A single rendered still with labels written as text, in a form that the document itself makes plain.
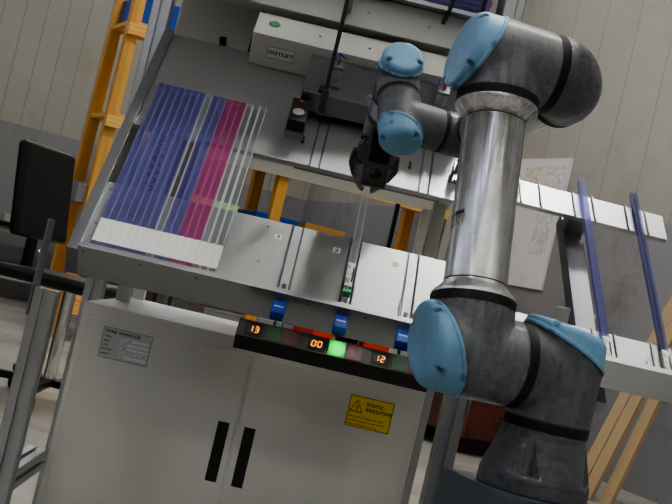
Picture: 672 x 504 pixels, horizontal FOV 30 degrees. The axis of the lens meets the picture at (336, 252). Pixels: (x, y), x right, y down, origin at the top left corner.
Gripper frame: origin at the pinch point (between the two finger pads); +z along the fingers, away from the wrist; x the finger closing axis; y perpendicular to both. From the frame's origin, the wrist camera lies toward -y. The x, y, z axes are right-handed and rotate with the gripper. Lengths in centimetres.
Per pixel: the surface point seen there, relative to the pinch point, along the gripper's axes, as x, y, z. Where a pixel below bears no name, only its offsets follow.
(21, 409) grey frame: 50, -56, 11
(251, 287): 16.3, -33.3, -7.3
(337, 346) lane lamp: -0.4, -40.0, -5.8
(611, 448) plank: -169, 177, 373
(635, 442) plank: -178, 178, 363
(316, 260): 6.4, -21.5, -3.2
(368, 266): -3.1, -19.9, -2.9
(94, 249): 44, -33, -8
